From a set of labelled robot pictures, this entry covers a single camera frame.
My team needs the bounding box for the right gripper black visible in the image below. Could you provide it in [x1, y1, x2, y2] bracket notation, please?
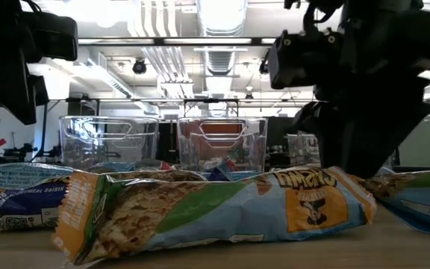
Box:
[293, 7, 430, 179]

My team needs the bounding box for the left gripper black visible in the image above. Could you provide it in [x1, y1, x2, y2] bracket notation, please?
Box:
[0, 18, 50, 126]

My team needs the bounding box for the light blue granola bar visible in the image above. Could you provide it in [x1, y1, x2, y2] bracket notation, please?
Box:
[0, 162, 76, 190]

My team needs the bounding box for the blue green granola bar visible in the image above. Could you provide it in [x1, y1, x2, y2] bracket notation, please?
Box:
[352, 168, 430, 240]

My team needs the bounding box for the purple oatmeal raisin granola bar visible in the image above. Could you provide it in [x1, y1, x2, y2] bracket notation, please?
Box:
[0, 175, 70, 230]

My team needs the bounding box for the red white granola bar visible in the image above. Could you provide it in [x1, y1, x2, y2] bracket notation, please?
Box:
[222, 158, 240, 172]

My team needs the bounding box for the grey blue granola bar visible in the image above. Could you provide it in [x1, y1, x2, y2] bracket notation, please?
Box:
[87, 159, 173, 173]

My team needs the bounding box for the green orange cashew granola bar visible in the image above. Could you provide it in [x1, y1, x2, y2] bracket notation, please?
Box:
[52, 166, 377, 267]

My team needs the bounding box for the clear plastic bin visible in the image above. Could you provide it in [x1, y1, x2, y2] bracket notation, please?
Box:
[176, 117, 269, 173]
[58, 115, 160, 171]
[285, 132, 323, 167]

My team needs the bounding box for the black cabinet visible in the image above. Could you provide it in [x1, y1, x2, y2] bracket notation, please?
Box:
[267, 116, 298, 165]

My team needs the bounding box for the orange cabinet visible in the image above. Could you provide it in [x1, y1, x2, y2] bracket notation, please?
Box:
[190, 123, 244, 150]

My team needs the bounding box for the black ceiling light track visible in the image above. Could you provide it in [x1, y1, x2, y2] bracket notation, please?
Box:
[76, 36, 275, 46]

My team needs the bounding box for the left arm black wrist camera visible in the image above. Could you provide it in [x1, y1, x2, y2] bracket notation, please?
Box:
[20, 10, 78, 63]

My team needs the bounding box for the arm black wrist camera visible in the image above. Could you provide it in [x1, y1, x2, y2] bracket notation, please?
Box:
[20, 10, 78, 63]
[269, 28, 346, 90]

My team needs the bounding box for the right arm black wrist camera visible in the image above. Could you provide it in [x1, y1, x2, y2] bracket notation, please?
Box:
[269, 28, 346, 90]

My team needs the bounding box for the silver ventilation duct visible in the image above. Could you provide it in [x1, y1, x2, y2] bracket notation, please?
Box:
[196, 0, 249, 117]

